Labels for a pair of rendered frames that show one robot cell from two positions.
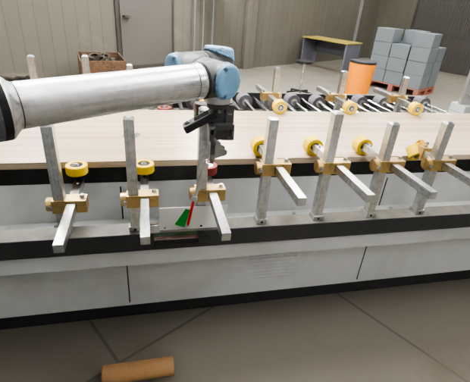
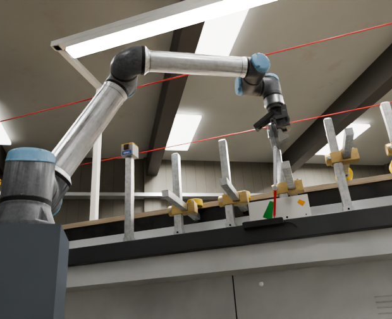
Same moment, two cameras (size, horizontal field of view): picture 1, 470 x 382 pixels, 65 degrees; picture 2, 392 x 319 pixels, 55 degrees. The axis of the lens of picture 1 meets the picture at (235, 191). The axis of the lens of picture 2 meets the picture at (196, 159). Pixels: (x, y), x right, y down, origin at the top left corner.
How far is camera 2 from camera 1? 1.31 m
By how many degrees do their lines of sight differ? 60
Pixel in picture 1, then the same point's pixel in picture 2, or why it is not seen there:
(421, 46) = not seen: outside the picture
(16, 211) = not seen: hidden behind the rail
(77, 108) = (173, 57)
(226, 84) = (258, 60)
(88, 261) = (194, 266)
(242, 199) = not seen: hidden behind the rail
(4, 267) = (134, 272)
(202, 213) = (286, 204)
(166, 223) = (255, 216)
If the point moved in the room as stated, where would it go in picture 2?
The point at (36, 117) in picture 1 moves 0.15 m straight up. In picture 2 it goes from (155, 57) to (154, 28)
